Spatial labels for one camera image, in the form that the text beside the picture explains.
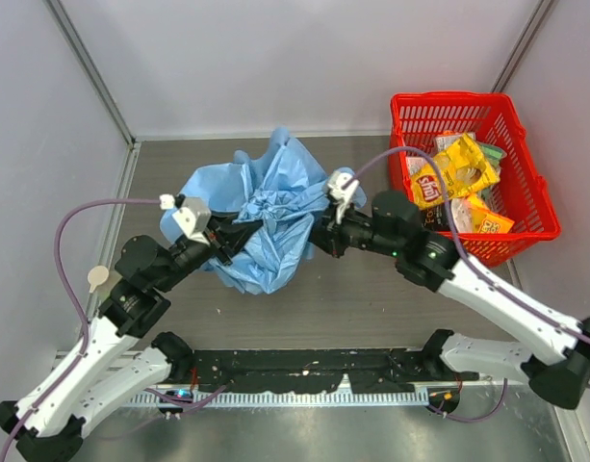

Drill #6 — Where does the light blue folding umbrella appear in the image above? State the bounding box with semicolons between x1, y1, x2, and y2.
159;125;356;297

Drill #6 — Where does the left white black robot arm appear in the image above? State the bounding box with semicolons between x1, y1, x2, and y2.
0;214;263;461

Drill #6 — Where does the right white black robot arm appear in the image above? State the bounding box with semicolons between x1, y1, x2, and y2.
310;187;590;410

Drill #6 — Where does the black snack bag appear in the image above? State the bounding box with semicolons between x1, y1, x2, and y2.
421;204;457;232

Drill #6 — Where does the white red snack packet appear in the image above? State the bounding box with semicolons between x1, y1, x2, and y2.
405;156;427;176

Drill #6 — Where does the yellow orange snack bag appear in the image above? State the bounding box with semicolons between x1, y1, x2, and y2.
451;193;514;234

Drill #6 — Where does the yellow Lays chip bag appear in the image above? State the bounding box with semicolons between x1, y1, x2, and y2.
410;134;500;210

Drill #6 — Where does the red plastic shopping basket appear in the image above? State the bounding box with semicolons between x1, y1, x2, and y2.
390;91;561;268

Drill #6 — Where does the green snack packet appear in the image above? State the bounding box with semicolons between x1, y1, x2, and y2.
478;142;507;168

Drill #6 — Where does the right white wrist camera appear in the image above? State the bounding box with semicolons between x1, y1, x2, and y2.
323;170;360;225

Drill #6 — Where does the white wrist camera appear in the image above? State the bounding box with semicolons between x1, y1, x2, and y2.
159;194;212;244
323;170;360;225

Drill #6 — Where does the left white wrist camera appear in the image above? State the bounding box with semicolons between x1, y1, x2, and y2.
159;194;212;244

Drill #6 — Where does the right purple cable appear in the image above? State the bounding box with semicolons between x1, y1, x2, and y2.
345;146;589;424

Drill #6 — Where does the purple cable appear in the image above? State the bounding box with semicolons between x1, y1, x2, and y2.
345;146;589;424
0;197;236;462

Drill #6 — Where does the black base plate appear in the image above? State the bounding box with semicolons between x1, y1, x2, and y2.
181;348;466;395

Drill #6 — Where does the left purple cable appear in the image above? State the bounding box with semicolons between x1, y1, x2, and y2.
0;197;236;462

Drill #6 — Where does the aluminium front rail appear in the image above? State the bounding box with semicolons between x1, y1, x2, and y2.
121;387;429;409

